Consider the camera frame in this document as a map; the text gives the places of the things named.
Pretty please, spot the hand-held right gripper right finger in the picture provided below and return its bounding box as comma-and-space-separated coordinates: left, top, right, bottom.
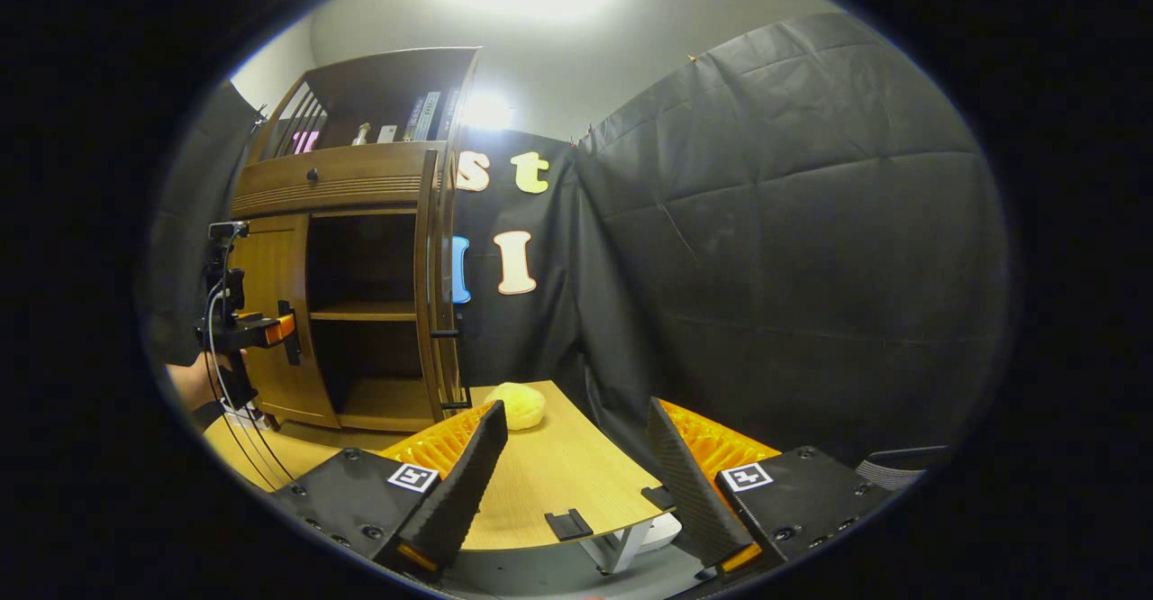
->
647, 396, 893, 583

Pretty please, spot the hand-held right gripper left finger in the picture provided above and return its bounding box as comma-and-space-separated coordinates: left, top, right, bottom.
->
270, 400, 510, 581

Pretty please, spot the black door handle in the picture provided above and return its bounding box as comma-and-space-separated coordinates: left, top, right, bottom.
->
431, 328, 472, 410
277, 300, 302, 367

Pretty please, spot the wooden cabinet door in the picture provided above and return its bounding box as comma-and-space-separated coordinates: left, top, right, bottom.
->
414, 150, 474, 423
230, 214, 341, 430

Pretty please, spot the wooden double-door shoe cabinet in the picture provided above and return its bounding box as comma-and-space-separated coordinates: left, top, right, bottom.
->
230, 46, 483, 434

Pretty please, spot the wooden inner cabinet shelf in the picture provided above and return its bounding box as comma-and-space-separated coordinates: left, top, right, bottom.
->
309, 301, 421, 323

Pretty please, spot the white table leg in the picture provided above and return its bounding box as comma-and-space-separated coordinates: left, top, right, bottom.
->
581, 519, 655, 576

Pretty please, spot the yellow round cushion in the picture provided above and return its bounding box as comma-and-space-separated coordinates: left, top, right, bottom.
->
484, 382, 547, 431

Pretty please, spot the grey ribbed object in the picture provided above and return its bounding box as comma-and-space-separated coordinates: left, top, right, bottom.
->
854, 444, 952, 493

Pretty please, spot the black backdrop cloth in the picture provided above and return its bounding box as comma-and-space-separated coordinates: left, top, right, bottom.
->
144, 13, 1014, 470

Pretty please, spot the small ceiling light panel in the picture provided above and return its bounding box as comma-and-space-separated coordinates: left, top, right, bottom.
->
464, 91, 515, 131

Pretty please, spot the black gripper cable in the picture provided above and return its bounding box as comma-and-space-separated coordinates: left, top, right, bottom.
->
204, 283, 298, 493

